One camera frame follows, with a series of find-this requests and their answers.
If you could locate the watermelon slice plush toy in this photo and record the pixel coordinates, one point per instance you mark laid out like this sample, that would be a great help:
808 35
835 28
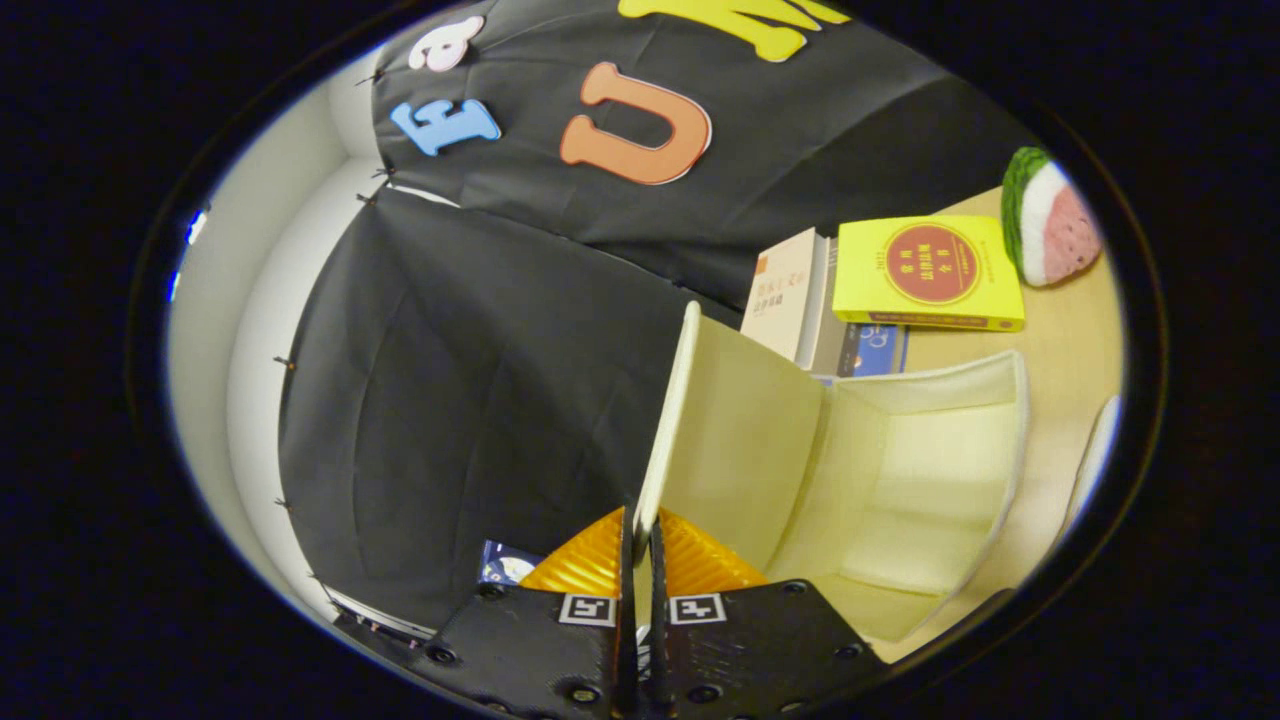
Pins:
1060 225

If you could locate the cream fabric storage box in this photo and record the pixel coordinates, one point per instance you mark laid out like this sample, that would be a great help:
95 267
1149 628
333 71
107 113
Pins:
920 480

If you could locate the beige book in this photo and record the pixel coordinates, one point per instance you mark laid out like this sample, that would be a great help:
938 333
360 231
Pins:
780 295

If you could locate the white shoe with striped sides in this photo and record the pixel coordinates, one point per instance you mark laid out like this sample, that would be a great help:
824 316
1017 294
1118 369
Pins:
1095 460

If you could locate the yellow book with red circle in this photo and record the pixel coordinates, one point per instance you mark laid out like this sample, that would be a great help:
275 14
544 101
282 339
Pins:
930 265

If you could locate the black backdrop cloth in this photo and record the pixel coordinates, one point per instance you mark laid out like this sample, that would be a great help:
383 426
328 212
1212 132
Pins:
450 400

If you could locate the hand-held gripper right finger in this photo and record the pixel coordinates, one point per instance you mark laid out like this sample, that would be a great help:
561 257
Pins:
750 650

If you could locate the blue printed packet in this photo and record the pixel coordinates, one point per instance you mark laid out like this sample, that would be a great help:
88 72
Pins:
505 565

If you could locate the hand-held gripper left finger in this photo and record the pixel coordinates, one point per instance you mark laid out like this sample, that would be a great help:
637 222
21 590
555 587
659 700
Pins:
540 650

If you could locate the blue book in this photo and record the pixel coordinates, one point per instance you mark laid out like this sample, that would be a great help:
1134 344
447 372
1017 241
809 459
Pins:
875 350

